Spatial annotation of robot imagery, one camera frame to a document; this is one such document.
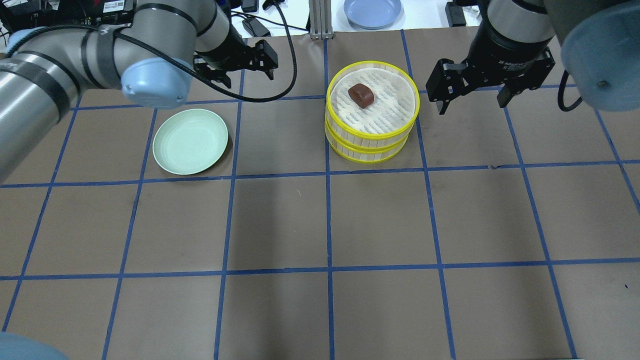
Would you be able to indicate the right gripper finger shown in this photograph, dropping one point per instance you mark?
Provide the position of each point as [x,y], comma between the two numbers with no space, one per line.
[443,103]
[504,97]

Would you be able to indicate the blue plate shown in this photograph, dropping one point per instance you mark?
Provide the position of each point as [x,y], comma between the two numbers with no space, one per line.
[372,14]

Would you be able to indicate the black power adapter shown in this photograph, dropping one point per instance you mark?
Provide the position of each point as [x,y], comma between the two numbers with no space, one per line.
[255,28]

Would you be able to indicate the light green plate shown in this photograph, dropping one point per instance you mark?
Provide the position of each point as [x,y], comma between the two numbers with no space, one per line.
[189,142]

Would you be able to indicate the brown chocolate bun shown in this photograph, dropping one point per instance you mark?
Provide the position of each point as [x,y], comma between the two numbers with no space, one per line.
[361,95]

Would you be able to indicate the aluminium frame post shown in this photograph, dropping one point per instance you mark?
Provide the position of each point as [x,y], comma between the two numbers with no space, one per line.
[320,20]

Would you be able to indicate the yellow bamboo steamer basket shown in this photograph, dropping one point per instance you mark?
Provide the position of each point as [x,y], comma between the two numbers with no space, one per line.
[371,105]

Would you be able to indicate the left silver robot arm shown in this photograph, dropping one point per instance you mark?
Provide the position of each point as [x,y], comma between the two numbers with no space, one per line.
[46,70]

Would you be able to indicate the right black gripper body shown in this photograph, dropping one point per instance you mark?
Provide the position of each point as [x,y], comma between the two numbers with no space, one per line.
[509,51]

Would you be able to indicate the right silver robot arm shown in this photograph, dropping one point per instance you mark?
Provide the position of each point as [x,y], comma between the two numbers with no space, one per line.
[599,42]

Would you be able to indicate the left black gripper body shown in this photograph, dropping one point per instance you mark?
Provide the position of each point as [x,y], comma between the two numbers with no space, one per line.
[223,54]

